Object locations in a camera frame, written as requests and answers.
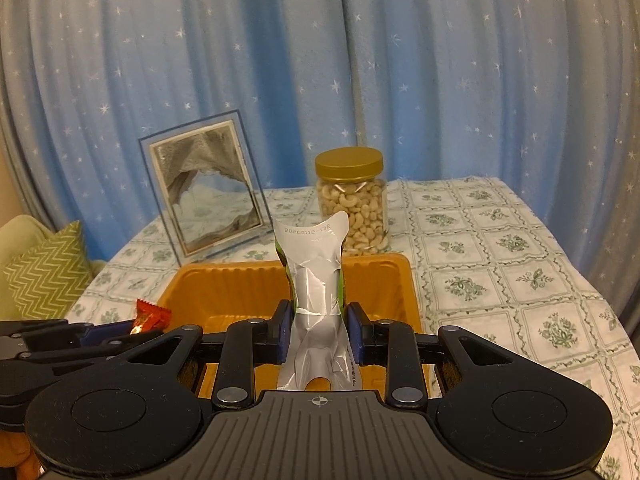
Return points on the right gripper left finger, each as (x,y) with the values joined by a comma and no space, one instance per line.
(244,346)

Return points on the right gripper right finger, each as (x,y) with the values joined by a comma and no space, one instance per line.
(392,345)

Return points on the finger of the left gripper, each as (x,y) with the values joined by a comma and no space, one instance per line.
(33,333)
(91,345)

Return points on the red cartoon snack packet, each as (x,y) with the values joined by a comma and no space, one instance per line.
(150,318)

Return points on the silver green snack wrapper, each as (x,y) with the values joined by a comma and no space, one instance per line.
(319,346)

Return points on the person's hand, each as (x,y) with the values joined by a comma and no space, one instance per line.
(17,455)

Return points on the green zigzag cushion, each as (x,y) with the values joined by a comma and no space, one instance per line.
(47,280)

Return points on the orange plastic tray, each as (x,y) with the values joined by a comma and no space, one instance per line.
(214,296)

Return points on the cream sofa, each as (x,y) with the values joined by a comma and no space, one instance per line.
(18,236)

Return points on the cashew jar gold lid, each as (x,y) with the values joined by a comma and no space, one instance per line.
(351,179)

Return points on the blue framed sand picture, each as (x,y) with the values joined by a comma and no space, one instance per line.
(206,186)

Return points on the blue star curtain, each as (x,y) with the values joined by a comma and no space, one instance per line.
(542,94)

